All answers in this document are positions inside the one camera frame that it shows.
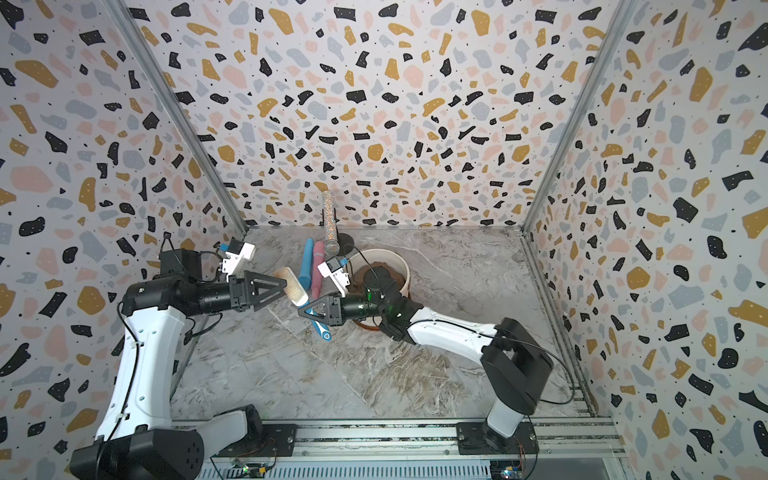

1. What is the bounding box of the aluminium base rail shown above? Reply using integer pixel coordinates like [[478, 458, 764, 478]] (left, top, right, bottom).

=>
[[195, 417, 634, 479]]

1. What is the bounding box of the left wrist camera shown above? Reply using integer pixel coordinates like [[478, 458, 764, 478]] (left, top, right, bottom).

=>
[[220, 238, 256, 276]]

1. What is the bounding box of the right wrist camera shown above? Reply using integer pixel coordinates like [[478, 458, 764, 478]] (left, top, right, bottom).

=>
[[318, 257, 350, 297]]

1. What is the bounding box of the terracotta plastic saucer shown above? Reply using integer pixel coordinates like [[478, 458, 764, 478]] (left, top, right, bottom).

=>
[[349, 293, 408, 331]]

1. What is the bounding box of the pink silicone brush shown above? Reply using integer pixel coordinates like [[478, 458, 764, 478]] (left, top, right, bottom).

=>
[[310, 241, 325, 299]]

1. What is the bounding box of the blue mesh-head scrubber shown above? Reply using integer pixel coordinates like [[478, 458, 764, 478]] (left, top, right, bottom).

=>
[[298, 238, 314, 290]]

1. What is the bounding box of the speckled upright tube brush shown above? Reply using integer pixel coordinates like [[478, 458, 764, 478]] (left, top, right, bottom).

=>
[[322, 190, 340, 258]]

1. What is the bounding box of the white scrub brush blue handle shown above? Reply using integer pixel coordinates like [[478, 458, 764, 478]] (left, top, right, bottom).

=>
[[273, 267, 332, 342]]

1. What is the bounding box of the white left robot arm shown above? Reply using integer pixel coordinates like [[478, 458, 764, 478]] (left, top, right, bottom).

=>
[[70, 249, 288, 479]]

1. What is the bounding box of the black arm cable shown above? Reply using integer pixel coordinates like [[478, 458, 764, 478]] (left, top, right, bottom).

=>
[[419, 317, 577, 406]]

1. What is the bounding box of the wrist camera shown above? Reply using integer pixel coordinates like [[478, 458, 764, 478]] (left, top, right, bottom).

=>
[[318, 257, 350, 297], [220, 238, 256, 276]]

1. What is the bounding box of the cream ribbed ceramic pot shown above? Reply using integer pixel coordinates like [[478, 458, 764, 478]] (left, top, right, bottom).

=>
[[346, 249, 411, 297]]

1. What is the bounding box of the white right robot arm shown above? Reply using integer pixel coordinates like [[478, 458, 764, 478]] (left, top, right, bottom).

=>
[[298, 288, 554, 454]]

